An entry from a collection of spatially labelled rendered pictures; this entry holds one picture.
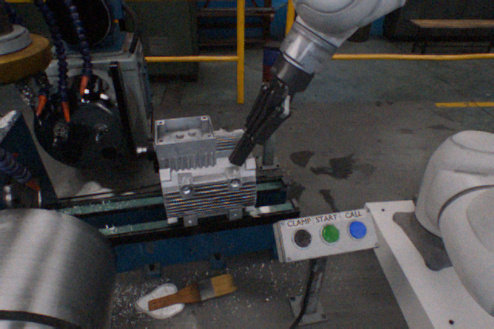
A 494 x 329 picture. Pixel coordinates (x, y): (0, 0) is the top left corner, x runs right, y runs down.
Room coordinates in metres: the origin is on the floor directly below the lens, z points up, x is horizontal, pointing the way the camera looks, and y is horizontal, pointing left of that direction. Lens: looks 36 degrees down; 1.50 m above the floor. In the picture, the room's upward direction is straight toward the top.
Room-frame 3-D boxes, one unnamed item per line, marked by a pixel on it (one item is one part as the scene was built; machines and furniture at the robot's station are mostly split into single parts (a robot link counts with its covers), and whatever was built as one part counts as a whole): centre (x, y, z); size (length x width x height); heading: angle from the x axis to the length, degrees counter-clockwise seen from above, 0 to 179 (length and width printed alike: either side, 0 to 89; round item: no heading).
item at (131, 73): (1.15, 0.49, 0.99); 0.35 x 0.31 x 0.37; 11
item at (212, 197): (0.62, 0.08, 1.01); 0.20 x 0.19 x 0.19; 102
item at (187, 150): (0.61, 0.12, 1.11); 0.12 x 0.11 x 0.07; 102
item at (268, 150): (0.96, -0.09, 1.01); 0.08 x 0.08 x 0.42; 11
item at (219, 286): (0.45, 0.11, 0.80); 0.21 x 0.05 x 0.01; 109
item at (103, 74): (0.89, 0.44, 1.04); 0.41 x 0.25 x 0.25; 11
